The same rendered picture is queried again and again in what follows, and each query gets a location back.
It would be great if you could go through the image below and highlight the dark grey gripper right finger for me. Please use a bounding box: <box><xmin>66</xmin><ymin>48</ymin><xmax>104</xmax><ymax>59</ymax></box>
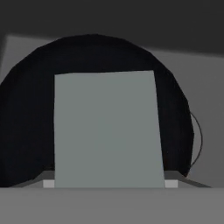
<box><xmin>164</xmin><ymin>170</ymin><xmax>213</xmax><ymax>189</ymax></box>

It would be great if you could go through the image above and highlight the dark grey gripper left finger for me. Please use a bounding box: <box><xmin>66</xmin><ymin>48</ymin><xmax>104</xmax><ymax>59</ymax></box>
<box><xmin>13</xmin><ymin>170</ymin><xmax>56</xmax><ymax>189</ymax></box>

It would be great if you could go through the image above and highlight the grey rectangular sponge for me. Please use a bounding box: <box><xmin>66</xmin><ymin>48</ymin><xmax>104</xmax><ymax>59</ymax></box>
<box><xmin>52</xmin><ymin>69</ymin><xmax>166</xmax><ymax>189</ymax></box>

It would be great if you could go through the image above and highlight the black round pan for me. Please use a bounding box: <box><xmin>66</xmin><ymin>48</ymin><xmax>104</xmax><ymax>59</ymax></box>
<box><xmin>0</xmin><ymin>33</ymin><xmax>195</xmax><ymax>188</ymax></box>

